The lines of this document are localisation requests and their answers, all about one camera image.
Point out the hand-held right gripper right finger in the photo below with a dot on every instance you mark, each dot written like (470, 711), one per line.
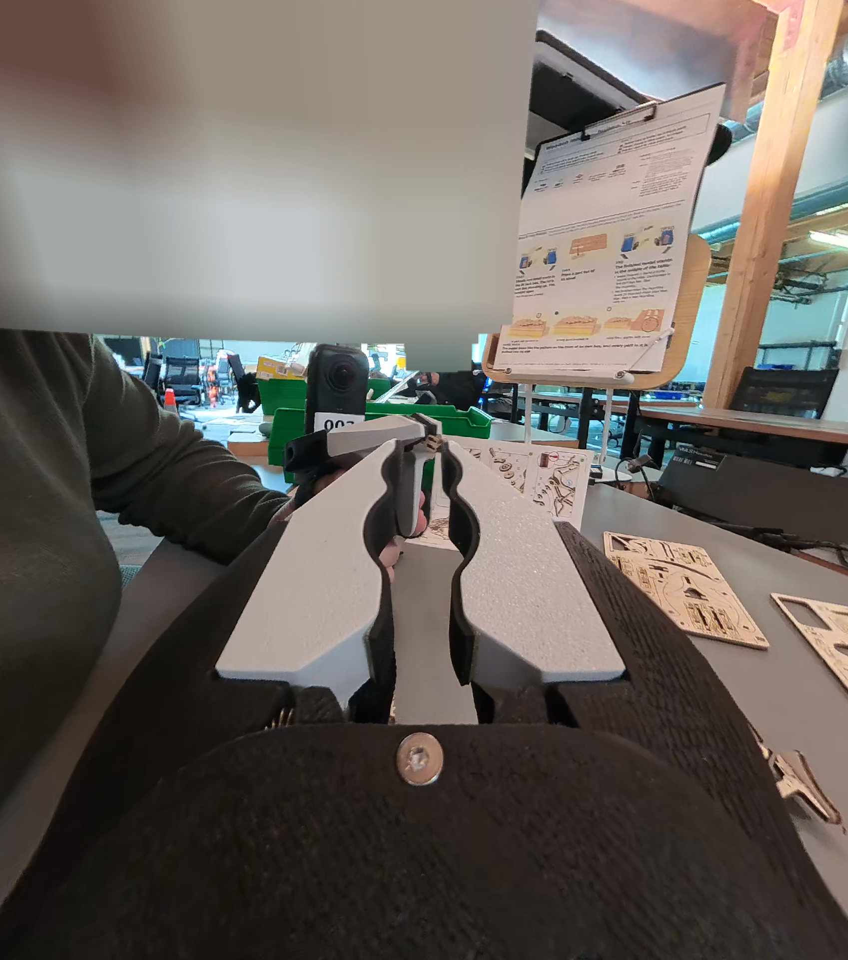
(536, 600)

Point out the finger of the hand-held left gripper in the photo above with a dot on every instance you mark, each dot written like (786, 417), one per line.
(379, 436)
(436, 424)

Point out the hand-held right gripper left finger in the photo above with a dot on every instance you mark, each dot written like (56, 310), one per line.
(304, 600)

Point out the person's left forearm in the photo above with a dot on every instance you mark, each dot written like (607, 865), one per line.
(184, 465)

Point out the person's left hand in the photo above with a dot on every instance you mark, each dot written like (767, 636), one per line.
(392, 559)

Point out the large green plastic bin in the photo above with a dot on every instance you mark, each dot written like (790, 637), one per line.
(461, 421)

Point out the white instruction booklet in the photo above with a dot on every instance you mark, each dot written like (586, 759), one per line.
(559, 480)

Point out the white clipboard stand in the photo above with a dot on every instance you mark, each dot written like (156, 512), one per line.
(603, 427)

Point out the black equipment case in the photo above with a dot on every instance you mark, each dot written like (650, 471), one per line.
(768, 487)

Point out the printed instruction sheet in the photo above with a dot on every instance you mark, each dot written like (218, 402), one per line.
(603, 225)

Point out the person's torso in olive sweater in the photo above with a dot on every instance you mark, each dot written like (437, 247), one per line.
(19, 562)

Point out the background wooden desk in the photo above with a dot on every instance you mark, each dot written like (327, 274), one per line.
(768, 427)

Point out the black mesh office chair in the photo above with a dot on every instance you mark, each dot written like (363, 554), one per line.
(783, 394)

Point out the ceiling light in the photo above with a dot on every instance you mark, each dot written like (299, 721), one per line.
(836, 240)

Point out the wooden model frame assembly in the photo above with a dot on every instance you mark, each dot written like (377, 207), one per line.
(798, 780)

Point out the plain wooden post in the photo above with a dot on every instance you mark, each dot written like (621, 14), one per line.
(776, 225)

